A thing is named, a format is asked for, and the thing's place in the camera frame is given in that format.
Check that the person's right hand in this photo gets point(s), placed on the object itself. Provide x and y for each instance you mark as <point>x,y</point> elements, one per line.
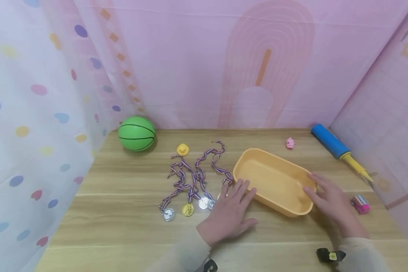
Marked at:
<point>336,206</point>

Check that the person's left hand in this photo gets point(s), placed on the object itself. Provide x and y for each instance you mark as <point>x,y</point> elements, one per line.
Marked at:
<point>226,219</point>

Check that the person's left thumb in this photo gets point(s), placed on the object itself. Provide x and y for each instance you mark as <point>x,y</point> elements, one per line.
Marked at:
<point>251,224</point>

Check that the person's left index finger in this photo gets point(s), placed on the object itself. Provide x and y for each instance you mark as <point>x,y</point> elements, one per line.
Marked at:
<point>250,197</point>

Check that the person's right index finger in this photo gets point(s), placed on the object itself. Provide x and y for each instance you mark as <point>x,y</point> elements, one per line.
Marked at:
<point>317,182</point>

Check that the person's left ring finger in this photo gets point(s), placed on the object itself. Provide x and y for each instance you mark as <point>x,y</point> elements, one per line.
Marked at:
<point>236,190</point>

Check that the person's left middle finger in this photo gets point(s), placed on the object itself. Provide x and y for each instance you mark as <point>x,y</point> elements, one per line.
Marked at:
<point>243,192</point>

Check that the person's right fingers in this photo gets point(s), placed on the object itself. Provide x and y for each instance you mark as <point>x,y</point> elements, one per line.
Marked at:
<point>328,180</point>

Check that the person's left little finger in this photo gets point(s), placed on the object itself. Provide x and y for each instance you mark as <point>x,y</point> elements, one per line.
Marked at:
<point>225,197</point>

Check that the person's right thumb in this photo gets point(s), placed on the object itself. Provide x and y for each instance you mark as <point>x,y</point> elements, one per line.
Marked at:
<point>310,195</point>

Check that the orange plastic tray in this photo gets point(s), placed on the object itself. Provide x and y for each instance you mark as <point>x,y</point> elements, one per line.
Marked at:
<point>275,181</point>

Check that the person's left forearm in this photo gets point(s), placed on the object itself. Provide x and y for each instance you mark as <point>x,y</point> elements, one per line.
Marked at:
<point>187,255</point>

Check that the person's right forearm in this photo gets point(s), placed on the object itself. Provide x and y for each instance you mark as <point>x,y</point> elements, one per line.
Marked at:
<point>362,255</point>

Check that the silver medal with striped ribbon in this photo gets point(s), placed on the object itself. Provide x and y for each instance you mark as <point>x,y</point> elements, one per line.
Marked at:
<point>203,203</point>
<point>168,214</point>
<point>211,204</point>
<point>219,169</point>

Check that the blue and yellow hand pump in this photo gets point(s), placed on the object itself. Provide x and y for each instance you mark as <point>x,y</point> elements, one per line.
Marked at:
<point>329,141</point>

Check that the gold medal with striped ribbon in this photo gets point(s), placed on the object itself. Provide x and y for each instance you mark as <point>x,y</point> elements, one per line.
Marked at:
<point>187,209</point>

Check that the small pink toy car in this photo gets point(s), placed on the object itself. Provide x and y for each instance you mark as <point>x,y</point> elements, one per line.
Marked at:
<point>360,204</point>

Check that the small pink pig toy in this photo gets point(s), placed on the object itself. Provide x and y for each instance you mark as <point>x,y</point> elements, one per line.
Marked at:
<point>290,143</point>

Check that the small yellow duck toy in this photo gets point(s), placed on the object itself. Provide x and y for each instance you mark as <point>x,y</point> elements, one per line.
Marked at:
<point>182,149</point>

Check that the green ball with black lines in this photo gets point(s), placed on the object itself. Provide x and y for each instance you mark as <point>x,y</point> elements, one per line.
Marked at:
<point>136,133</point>

